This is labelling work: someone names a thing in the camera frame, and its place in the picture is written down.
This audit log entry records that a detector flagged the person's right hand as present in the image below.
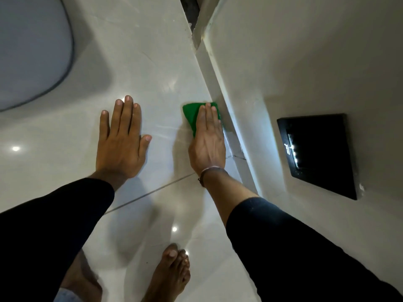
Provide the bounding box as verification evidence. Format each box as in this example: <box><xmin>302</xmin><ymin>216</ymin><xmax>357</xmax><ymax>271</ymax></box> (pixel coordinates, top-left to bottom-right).
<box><xmin>188</xmin><ymin>103</ymin><xmax>226</xmax><ymax>176</ymax></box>

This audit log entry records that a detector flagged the person's left hand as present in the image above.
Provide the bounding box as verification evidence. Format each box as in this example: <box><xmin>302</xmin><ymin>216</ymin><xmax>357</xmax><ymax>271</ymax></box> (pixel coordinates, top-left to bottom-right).
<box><xmin>95</xmin><ymin>95</ymin><xmax>152</xmax><ymax>179</ymax></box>

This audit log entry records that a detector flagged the green cleaning cloth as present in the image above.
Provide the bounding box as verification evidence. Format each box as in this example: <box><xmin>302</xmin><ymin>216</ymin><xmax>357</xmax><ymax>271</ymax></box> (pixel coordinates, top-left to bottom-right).
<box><xmin>183</xmin><ymin>102</ymin><xmax>221</xmax><ymax>138</ymax></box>

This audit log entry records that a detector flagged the person's left forearm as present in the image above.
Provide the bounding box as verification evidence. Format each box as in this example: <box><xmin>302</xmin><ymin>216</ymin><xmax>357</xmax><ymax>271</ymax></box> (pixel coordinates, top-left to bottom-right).
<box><xmin>0</xmin><ymin>170</ymin><xmax>130</xmax><ymax>302</ymax></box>

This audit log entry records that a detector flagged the person's right forearm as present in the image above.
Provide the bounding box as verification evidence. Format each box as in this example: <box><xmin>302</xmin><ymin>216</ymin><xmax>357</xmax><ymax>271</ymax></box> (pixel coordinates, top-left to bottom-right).
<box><xmin>201</xmin><ymin>169</ymin><xmax>403</xmax><ymax>302</ymax></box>

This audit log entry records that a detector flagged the person's right foot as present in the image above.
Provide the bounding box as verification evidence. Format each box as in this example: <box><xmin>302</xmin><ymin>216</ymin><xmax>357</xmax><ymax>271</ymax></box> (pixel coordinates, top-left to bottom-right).
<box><xmin>142</xmin><ymin>243</ymin><xmax>191</xmax><ymax>302</ymax></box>

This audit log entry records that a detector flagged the person's foot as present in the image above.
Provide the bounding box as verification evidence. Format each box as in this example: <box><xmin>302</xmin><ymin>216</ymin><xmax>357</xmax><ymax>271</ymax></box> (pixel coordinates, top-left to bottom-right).
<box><xmin>60</xmin><ymin>249</ymin><xmax>103</xmax><ymax>302</ymax></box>
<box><xmin>142</xmin><ymin>243</ymin><xmax>191</xmax><ymax>302</ymax></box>

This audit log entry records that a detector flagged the person's left foot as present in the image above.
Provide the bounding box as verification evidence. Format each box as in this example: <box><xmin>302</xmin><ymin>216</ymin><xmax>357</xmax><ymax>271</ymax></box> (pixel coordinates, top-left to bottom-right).
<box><xmin>60</xmin><ymin>249</ymin><xmax>103</xmax><ymax>302</ymax></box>

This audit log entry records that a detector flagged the light blue trouser hem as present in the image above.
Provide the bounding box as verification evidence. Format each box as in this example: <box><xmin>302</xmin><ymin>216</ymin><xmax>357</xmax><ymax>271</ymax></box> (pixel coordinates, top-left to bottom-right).
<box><xmin>54</xmin><ymin>288</ymin><xmax>83</xmax><ymax>302</ymax></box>

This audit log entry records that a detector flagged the thin wrist bracelet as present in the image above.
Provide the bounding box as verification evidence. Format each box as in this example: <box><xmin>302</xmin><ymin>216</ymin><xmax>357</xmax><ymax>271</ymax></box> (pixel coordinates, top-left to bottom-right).
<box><xmin>198</xmin><ymin>166</ymin><xmax>229</xmax><ymax>188</ymax></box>

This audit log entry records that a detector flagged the black wall switch panel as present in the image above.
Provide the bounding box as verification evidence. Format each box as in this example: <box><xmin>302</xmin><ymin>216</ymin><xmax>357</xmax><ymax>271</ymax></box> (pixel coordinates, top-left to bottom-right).
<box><xmin>276</xmin><ymin>114</ymin><xmax>360</xmax><ymax>200</ymax></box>

